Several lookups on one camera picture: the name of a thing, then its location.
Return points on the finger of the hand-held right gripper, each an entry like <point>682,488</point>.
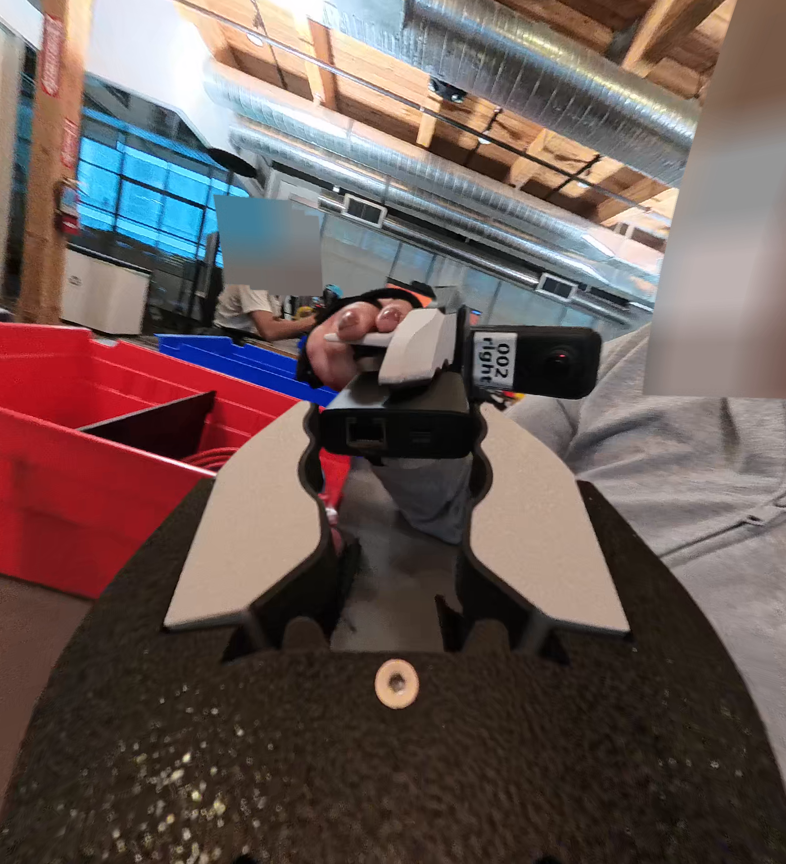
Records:
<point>423,347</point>

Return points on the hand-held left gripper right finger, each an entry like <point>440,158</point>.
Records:
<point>541,540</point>

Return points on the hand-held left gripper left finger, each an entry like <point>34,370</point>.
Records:
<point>251,540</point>

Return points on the black network switch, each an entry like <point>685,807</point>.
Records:
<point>427,435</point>

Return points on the blue plastic bin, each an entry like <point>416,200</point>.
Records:
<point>244,358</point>

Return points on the red plastic bin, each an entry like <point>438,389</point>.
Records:
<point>62,486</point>

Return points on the person's right forearm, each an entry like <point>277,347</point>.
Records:
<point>427,499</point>

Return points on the grey desk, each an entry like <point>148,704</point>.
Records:
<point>8,675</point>

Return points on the person's right hand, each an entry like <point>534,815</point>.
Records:
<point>329,364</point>

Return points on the orange screen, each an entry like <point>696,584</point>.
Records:
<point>423,291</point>

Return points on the black bin divider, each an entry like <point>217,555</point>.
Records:
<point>163,415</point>

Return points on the person in grey hoodie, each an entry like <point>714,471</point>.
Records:
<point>703,540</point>

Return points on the black round lamp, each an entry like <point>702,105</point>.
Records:
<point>234,162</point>

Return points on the blue-lit window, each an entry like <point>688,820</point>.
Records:
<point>143,196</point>

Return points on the red fire extinguisher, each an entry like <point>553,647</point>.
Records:
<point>67,209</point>

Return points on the small duct vent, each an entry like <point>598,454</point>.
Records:
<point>556,285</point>
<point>364,209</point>

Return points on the black ceiling camera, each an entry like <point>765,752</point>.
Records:
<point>448,88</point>

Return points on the large silver duct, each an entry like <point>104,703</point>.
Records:
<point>548,88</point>

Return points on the wooden post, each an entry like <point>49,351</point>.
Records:
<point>52,169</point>

